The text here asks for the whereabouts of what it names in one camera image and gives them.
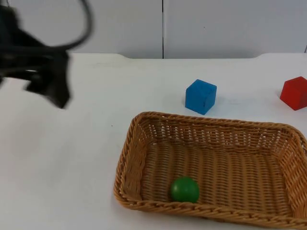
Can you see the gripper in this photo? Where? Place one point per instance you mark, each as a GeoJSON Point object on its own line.
{"type": "Point", "coordinates": [51, 76]}

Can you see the blue cube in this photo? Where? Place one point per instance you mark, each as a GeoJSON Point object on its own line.
{"type": "Point", "coordinates": [200, 96]}

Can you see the green ball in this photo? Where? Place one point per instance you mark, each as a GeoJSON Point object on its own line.
{"type": "Point", "coordinates": [185, 189]}

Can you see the pale brown wicker basket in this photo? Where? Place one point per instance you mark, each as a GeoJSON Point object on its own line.
{"type": "Point", "coordinates": [216, 167]}

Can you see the red cube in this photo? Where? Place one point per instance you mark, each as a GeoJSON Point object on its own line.
{"type": "Point", "coordinates": [294, 94]}

